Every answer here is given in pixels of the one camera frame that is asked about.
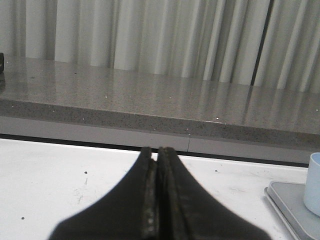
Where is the silver digital kitchen scale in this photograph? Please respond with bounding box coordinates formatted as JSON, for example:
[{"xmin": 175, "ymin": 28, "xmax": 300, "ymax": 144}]
[{"xmin": 264, "ymin": 181, "xmax": 320, "ymax": 240}]

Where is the black device on counter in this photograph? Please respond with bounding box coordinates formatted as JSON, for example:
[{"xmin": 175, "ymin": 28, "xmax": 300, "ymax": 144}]
[{"xmin": 0, "ymin": 52, "xmax": 5, "ymax": 73}]

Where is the white pleated curtain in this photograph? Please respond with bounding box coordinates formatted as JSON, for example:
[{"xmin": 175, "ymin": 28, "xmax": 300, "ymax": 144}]
[{"xmin": 0, "ymin": 0, "xmax": 320, "ymax": 93}]

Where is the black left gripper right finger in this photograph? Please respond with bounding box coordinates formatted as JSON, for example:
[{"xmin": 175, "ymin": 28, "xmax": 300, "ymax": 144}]
[{"xmin": 157, "ymin": 147, "xmax": 270, "ymax": 240}]

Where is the grey stone counter ledge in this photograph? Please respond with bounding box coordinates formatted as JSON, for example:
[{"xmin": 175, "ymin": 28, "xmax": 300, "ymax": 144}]
[{"xmin": 0, "ymin": 55, "xmax": 320, "ymax": 164}]

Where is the light blue plastic cup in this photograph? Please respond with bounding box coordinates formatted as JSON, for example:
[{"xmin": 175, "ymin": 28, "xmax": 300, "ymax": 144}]
[{"xmin": 303, "ymin": 152, "xmax": 320, "ymax": 216}]

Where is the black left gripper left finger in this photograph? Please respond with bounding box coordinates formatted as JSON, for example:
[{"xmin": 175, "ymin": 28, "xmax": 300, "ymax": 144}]
[{"xmin": 49, "ymin": 147, "xmax": 159, "ymax": 240}]

